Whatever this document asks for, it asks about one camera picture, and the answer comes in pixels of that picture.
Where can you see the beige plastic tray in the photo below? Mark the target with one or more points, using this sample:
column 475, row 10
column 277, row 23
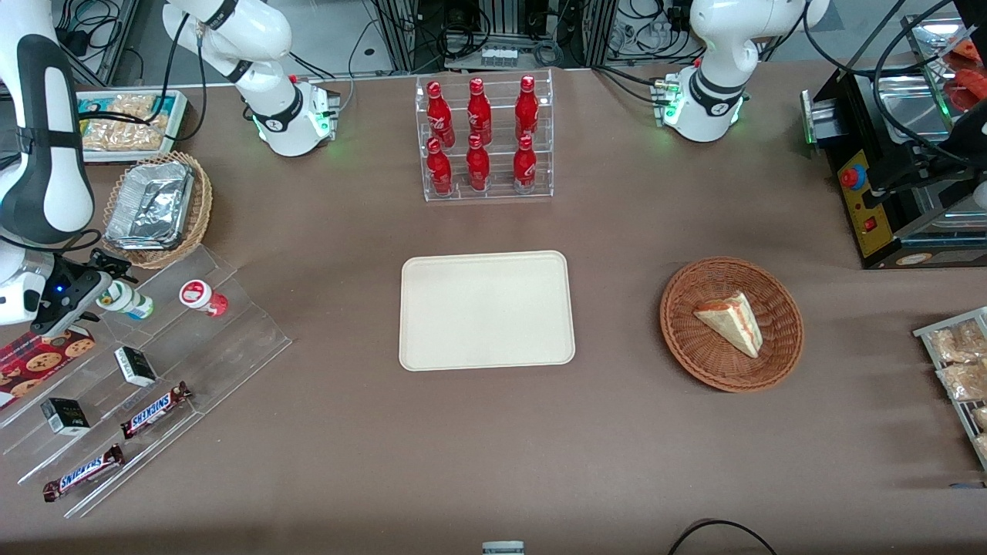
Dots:
column 486, row 310

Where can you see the grey device edge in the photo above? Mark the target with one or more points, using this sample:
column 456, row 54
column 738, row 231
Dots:
column 503, row 548

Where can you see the black sealing machine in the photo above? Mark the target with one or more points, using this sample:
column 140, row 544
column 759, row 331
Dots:
column 871, row 223

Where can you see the large clear nut snack bag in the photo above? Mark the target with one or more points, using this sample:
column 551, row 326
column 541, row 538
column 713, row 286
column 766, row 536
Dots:
column 127, row 135

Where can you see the light wicker basket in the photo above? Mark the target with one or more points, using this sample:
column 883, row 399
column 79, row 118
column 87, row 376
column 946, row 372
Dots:
column 199, row 208

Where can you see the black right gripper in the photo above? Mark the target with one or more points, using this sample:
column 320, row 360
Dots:
column 83, row 267

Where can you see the red lid yogurt cup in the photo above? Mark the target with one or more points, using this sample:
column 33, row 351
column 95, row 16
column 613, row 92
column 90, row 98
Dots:
column 203, row 297

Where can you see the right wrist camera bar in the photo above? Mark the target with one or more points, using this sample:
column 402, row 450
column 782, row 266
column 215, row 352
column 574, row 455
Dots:
column 73, row 304

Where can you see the brown snickers bar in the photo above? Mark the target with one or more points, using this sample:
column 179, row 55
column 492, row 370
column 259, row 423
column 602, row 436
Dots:
column 156, row 410
column 83, row 472

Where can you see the clear acrylic bottle rack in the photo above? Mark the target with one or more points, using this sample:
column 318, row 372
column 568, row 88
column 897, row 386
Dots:
column 540, row 185

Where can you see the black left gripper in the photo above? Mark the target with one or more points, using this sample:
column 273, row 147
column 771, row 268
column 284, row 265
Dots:
column 973, row 123

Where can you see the stacked aluminium foil trays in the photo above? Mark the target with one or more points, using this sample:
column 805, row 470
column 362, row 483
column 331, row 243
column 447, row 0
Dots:
column 150, row 204

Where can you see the white plastic snack bin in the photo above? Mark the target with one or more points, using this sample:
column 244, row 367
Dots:
column 179, row 131

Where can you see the red cola bottle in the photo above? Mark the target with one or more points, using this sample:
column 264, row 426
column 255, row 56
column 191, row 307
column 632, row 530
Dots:
column 478, row 166
column 479, row 108
column 439, row 169
column 439, row 112
column 525, row 163
column 527, row 104

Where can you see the red cookie box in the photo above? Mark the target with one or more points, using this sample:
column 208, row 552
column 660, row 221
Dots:
column 38, row 362

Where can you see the teal snack packet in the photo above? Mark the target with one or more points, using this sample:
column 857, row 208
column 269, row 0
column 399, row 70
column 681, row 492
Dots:
column 163, row 105
column 91, row 106

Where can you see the clear acrylic stepped stand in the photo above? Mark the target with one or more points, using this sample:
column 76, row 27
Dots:
column 231, row 347

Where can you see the small clear nut snack bag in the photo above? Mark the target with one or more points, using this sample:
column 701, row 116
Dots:
column 131, row 104

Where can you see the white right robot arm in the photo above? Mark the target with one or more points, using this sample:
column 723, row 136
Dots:
column 46, row 154

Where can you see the small black box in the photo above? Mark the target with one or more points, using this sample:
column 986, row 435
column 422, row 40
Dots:
column 136, row 366
column 65, row 416

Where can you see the round brown wicker basket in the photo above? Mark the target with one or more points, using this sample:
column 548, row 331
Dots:
column 694, row 347

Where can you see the white power strip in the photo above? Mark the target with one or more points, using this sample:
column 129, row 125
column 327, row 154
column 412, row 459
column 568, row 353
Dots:
column 500, row 56

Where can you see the wrapped triangle sandwich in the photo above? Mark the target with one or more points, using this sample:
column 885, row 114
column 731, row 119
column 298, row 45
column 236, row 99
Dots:
column 732, row 322

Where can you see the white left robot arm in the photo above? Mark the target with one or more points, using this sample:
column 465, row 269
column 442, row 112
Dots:
column 713, row 100

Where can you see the green lid yogurt cup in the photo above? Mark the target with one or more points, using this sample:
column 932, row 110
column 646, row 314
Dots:
column 135, row 306

